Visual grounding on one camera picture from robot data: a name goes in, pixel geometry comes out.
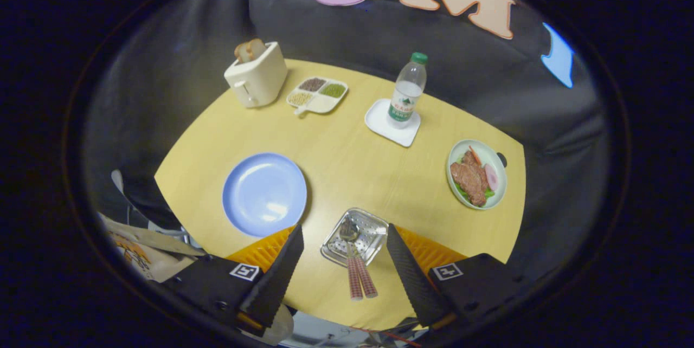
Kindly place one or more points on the pale green food plate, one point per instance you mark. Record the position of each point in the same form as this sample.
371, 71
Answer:
499, 196

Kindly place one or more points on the pink ham slice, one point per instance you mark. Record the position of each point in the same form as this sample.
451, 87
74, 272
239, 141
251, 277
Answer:
491, 176

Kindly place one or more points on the perforated metal tray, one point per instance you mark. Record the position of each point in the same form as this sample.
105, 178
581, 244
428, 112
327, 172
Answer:
368, 226

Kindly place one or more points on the white divided grain dish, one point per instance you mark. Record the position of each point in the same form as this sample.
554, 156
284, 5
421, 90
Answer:
320, 101

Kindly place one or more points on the clear green-capped water bottle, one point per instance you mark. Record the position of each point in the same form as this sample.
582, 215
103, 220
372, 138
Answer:
406, 96

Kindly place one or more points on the white plastic object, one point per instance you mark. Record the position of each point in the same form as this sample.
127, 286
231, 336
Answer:
282, 326

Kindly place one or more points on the brown meat slice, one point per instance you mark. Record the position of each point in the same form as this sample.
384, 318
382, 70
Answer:
467, 180

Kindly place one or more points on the white square coaster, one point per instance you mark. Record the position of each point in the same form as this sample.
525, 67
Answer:
379, 120

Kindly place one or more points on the orange carrot stick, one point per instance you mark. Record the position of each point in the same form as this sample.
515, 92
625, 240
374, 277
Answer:
475, 155

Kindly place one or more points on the cream toaster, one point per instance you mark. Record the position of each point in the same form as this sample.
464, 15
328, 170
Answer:
263, 79

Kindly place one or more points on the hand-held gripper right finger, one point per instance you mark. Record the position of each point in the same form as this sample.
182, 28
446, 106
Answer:
409, 277

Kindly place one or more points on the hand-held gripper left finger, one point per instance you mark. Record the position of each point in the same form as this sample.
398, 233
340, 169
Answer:
279, 277

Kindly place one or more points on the toasted bread slice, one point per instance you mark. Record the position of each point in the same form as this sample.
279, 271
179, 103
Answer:
242, 52
258, 47

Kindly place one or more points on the blue round plate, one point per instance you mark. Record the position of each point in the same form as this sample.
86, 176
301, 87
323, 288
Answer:
260, 196

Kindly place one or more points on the printed cardboard box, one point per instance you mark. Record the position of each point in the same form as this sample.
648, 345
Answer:
146, 253

